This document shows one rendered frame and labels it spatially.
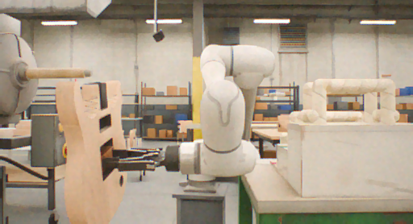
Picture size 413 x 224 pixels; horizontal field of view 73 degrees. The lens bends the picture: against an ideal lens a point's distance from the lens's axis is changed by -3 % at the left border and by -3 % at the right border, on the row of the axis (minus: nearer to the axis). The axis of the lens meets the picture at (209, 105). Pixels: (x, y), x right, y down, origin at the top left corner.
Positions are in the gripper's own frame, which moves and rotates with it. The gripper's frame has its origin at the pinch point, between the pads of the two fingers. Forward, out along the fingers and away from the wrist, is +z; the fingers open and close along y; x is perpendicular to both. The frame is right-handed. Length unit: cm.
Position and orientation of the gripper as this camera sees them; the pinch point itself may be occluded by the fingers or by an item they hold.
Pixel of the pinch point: (109, 158)
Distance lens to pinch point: 87.7
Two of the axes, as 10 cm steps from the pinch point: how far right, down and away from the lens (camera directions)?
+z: -10.0, 0.1, 0.1
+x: -0.1, -9.9, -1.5
